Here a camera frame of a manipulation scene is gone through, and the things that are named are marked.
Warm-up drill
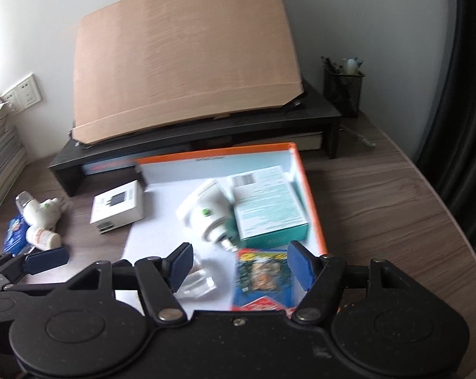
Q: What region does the white pill bottle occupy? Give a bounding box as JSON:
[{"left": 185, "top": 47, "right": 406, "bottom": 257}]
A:
[{"left": 26, "top": 226, "right": 62, "bottom": 251}]

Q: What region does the white diffuser with bottle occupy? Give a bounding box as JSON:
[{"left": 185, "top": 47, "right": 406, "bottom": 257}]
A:
[{"left": 15, "top": 191, "right": 63, "bottom": 230}]

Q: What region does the pen on table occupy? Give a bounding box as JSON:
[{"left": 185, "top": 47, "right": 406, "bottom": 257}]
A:
[{"left": 340, "top": 125, "right": 377, "bottom": 149}]

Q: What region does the black monitor riser shelf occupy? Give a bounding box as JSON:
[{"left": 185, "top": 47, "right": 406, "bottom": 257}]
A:
[{"left": 49, "top": 81, "right": 342, "bottom": 196}]

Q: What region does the clear glass refill bottle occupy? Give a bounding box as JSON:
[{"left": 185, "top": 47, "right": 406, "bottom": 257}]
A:
[{"left": 175, "top": 257, "right": 216, "bottom": 299}]

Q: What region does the white charger retail box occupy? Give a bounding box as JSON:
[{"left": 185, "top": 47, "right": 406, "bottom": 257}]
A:
[{"left": 90, "top": 181, "right": 144, "bottom": 234}]

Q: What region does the playing cards pack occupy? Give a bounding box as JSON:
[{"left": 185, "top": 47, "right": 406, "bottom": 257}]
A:
[{"left": 231, "top": 248, "right": 295, "bottom": 316}]

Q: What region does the blue tin box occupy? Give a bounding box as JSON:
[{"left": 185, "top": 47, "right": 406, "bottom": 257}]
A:
[{"left": 3, "top": 215, "right": 29, "bottom": 256}]

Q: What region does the teal white carton box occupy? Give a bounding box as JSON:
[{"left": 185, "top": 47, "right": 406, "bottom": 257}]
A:
[{"left": 228, "top": 166, "right": 309, "bottom": 250}]

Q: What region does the black mesh pen holder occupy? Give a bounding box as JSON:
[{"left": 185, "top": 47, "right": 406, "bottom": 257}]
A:
[{"left": 321, "top": 57, "right": 365, "bottom": 118}]

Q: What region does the book under riser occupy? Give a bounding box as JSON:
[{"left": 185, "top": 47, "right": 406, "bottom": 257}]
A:
[{"left": 82, "top": 157, "right": 138, "bottom": 176}]

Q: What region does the wooden book stand board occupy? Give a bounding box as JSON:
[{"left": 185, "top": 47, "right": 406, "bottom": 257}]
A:
[{"left": 72, "top": 0, "right": 303, "bottom": 145}]

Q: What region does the white plug-in diffuser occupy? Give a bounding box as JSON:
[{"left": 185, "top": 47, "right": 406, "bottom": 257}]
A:
[{"left": 181, "top": 181, "right": 238, "bottom": 252}]

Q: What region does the orange white box lid tray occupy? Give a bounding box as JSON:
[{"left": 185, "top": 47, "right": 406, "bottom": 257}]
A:
[{"left": 122, "top": 143, "right": 327, "bottom": 314}]

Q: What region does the white wall socket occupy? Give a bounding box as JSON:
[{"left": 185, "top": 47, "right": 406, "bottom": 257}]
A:
[{"left": 15, "top": 74, "right": 42, "bottom": 110}]

